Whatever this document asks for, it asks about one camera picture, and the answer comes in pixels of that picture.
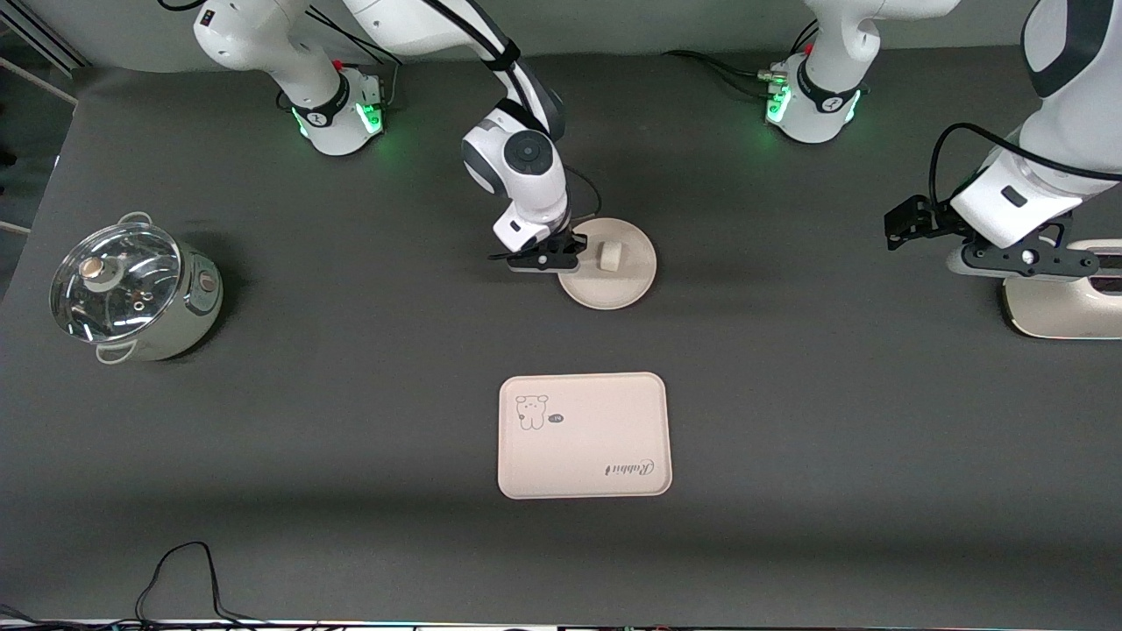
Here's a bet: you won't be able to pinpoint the round cream plate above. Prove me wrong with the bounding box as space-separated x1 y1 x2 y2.
558 217 657 311

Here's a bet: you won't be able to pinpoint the cream tray with bear print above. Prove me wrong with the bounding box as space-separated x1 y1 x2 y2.
497 372 673 500

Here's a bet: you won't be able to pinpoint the white toaster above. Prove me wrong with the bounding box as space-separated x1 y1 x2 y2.
1002 238 1122 340

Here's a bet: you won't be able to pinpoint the pale green cooking pot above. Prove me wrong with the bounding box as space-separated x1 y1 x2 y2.
48 212 224 365

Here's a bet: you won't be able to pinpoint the black right arm wrist cable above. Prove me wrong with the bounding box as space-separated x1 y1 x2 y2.
421 0 604 222

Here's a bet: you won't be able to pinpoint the black right arm base cables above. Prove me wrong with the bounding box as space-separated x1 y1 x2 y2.
302 4 413 110

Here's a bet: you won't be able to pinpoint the black arm base cables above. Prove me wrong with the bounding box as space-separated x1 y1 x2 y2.
302 4 413 110
662 22 820 102

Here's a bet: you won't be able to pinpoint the black left arm base cables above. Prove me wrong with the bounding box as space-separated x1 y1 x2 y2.
662 22 820 102

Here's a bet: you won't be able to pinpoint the black cable loop on table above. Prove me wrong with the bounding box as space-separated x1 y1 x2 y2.
134 542 264 626

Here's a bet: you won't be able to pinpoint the aluminium frame rail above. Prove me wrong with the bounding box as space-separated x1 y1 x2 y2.
0 16 93 106

